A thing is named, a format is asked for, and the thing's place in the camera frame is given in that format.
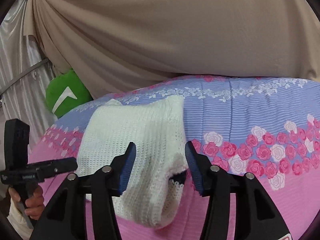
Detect white knitted sweater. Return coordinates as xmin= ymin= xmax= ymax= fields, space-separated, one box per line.
xmin=76 ymin=95 xmax=188 ymax=228

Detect person's left hand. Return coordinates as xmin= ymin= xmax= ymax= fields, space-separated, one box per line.
xmin=9 ymin=185 xmax=45 ymax=220

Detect pink blue floral bedsheet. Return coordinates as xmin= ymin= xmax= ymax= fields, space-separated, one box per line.
xmin=29 ymin=75 xmax=319 ymax=239

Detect green pillow with white chevron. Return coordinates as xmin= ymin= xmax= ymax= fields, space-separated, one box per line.
xmin=45 ymin=69 xmax=93 ymax=119

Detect silver satin curtain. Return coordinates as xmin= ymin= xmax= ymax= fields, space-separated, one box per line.
xmin=1 ymin=0 xmax=56 ymax=146

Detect beige curtain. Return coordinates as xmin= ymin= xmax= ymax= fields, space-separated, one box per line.
xmin=24 ymin=0 xmax=319 ymax=98

